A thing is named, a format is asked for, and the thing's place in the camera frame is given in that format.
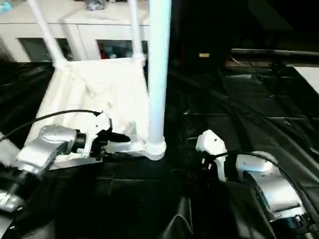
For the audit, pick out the white plastic table top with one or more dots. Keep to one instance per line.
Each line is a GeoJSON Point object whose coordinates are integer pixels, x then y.
{"type": "Point", "coordinates": [99, 84]}

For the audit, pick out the white flat side panel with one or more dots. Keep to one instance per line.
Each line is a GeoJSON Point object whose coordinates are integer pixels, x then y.
{"type": "Point", "coordinates": [311, 78]}

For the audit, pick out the white plastic table leg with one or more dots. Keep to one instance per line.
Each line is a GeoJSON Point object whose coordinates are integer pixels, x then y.
{"type": "Point", "coordinates": [158, 59]}
{"type": "Point", "coordinates": [134, 30]}
{"type": "Point", "coordinates": [47, 35]}
{"type": "Point", "coordinates": [6, 152]}

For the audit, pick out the black work surface mat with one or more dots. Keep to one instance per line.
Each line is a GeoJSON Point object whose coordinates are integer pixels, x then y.
{"type": "Point", "coordinates": [239, 99]}

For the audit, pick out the white glass-door cabinet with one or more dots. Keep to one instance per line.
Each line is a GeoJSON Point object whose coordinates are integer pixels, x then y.
{"type": "Point", "coordinates": [75, 20]}

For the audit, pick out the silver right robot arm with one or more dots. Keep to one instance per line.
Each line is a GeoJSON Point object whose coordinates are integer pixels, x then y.
{"type": "Point", "coordinates": [264, 179]}

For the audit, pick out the small grey cabinet ornament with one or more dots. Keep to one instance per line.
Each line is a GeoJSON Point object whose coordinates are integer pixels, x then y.
{"type": "Point", "coordinates": [94, 4]}

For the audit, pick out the dark black cabinet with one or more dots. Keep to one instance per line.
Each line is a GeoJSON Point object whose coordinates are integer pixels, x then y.
{"type": "Point", "coordinates": [239, 25]}

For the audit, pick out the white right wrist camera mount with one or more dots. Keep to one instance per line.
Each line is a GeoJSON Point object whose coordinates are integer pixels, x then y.
{"type": "Point", "coordinates": [212, 142]}

